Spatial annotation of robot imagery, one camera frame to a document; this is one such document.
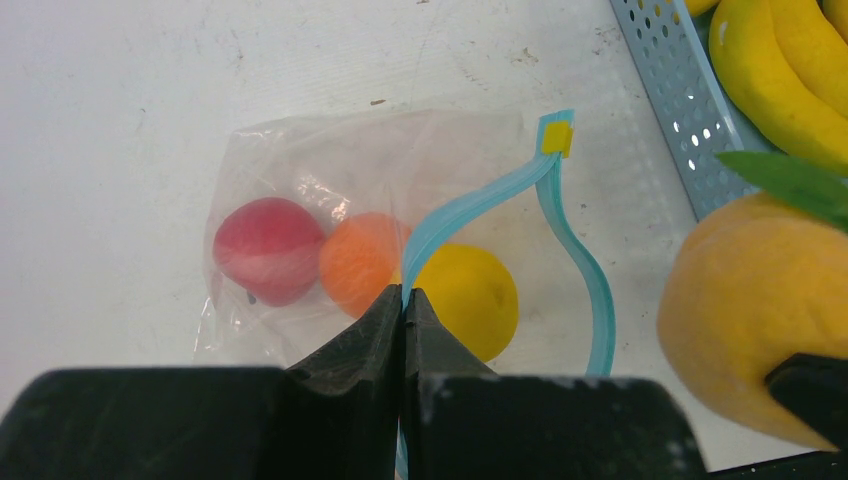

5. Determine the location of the blue plastic basket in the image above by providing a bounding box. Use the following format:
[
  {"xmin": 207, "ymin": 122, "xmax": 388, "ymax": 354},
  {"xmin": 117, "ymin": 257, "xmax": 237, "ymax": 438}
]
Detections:
[{"xmin": 610, "ymin": 0, "xmax": 776, "ymax": 219}]

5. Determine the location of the red apple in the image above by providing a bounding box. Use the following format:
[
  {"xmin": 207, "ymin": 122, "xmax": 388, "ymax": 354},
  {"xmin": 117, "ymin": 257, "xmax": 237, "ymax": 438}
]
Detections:
[{"xmin": 212, "ymin": 197, "xmax": 326, "ymax": 307}]

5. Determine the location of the clear zip top bag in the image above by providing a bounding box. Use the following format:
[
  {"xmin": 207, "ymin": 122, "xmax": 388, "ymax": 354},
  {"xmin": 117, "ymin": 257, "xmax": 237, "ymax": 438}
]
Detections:
[{"xmin": 195, "ymin": 110, "xmax": 616, "ymax": 376}]

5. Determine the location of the yellow banana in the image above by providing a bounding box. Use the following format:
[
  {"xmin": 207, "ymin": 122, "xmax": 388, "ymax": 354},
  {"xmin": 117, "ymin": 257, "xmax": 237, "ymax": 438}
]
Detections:
[{"xmin": 708, "ymin": 1, "xmax": 847, "ymax": 177}]

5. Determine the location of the yellow orange fruit bottom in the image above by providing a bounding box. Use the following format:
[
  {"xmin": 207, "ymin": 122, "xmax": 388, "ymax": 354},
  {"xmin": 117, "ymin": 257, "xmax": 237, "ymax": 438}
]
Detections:
[{"xmin": 656, "ymin": 151, "xmax": 847, "ymax": 450}]

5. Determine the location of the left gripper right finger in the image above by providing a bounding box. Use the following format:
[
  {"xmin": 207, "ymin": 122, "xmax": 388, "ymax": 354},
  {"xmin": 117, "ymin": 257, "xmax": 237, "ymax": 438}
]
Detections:
[{"xmin": 401, "ymin": 289, "xmax": 707, "ymax": 479}]

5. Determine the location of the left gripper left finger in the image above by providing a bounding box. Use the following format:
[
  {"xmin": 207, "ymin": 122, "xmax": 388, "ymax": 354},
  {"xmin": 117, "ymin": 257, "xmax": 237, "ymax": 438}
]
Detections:
[{"xmin": 1, "ymin": 285, "xmax": 403, "ymax": 479}]

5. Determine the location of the yellow lemon top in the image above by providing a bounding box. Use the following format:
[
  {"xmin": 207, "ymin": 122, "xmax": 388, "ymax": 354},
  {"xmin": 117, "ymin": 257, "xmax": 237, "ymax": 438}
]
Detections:
[{"xmin": 684, "ymin": 0, "xmax": 720, "ymax": 17}]

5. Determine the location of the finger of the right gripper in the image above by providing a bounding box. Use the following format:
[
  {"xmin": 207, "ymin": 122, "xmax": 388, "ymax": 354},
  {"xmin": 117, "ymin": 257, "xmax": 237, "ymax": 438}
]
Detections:
[{"xmin": 765, "ymin": 353, "xmax": 847, "ymax": 450}]

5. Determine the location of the yellow orange fruit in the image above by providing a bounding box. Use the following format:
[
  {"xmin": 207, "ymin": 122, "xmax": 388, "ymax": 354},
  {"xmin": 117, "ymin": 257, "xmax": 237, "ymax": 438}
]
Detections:
[
  {"xmin": 414, "ymin": 243, "xmax": 520, "ymax": 362},
  {"xmin": 656, "ymin": 151, "xmax": 847, "ymax": 450}
]

